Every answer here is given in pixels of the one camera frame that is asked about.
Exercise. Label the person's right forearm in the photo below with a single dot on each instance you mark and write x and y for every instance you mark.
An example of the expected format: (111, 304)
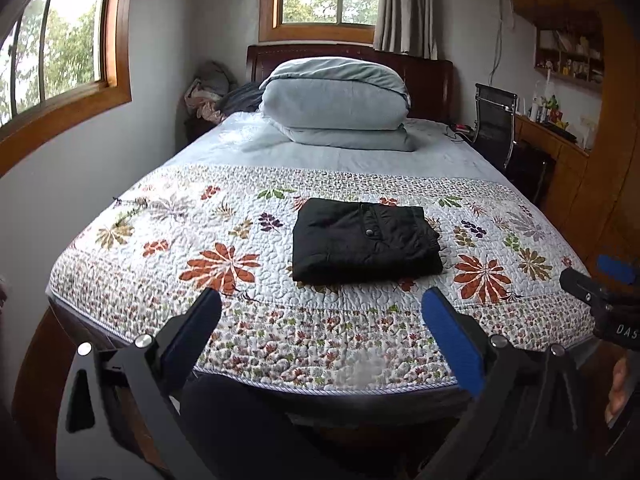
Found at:
(627, 452)

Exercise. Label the grey curtain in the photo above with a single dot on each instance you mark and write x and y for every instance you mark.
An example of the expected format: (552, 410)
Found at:
(405, 10)

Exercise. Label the folded grey duvet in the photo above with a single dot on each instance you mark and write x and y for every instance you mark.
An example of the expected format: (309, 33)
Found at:
(330, 100)

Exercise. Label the white bottle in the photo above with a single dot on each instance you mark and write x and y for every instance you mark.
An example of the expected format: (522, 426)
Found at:
(534, 109)

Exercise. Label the large wooden frame window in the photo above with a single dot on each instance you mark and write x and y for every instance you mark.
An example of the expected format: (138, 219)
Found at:
(60, 45)

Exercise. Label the floral quilted bedspread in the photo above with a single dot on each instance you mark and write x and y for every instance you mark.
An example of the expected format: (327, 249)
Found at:
(225, 210)

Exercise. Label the wooden wardrobe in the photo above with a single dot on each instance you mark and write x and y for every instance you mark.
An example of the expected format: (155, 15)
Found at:
(620, 160)

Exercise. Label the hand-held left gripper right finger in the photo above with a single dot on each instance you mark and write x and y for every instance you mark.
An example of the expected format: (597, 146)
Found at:
(452, 345)

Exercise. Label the wooden desk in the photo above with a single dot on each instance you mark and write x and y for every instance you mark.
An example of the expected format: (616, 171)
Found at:
(565, 170)

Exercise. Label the black office chair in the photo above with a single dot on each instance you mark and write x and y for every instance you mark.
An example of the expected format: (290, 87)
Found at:
(492, 115)

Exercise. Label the pile of clothes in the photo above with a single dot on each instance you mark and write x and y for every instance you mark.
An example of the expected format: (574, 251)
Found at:
(210, 85)

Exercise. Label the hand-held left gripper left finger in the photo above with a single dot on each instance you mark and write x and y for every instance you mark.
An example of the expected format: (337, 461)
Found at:
(192, 332)

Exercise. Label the colourful toy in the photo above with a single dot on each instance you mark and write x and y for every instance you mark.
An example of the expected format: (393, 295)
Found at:
(554, 110)

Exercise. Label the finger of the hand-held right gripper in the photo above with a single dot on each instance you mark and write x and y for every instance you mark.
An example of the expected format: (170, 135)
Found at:
(616, 266)
(582, 287)

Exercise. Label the person's right hand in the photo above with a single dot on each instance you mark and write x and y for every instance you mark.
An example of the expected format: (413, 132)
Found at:
(619, 390)

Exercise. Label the dark wooden headboard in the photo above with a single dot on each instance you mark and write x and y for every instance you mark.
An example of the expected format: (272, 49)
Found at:
(430, 90)

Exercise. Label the person's dark clothed leg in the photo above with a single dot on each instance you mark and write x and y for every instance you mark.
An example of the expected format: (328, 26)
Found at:
(250, 435)

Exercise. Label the black pants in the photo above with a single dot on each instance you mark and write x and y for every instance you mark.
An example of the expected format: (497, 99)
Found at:
(350, 240)

